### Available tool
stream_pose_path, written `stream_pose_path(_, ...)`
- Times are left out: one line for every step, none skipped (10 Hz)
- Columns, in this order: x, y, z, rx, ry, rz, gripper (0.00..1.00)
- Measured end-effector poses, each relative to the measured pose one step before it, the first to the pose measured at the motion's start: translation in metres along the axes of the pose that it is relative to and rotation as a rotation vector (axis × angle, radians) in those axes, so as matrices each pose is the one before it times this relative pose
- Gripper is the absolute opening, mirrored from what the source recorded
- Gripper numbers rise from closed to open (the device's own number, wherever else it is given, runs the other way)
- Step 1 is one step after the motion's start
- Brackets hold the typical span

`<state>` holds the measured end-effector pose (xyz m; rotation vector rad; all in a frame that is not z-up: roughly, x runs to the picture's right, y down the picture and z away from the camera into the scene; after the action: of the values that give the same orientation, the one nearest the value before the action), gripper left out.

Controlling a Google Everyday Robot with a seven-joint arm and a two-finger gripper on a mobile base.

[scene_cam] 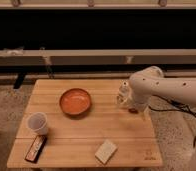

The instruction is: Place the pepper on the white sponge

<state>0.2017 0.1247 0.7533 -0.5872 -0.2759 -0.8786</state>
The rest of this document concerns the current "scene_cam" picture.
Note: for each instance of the red pepper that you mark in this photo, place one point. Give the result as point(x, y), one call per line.
point(132, 110)

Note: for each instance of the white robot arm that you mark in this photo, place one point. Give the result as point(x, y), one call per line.
point(151, 81)

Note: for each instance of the white sponge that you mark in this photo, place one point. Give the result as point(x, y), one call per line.
point(105, 151)

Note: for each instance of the orange bowl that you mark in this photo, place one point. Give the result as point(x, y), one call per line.
point(75, 101)

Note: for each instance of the small white bottle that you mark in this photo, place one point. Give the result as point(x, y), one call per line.
point(123, 95)

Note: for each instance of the white plastic cup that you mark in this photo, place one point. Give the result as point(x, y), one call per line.
point(37, 122)

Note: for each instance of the grey metal rail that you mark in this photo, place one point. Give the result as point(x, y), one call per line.
point(97, 57)

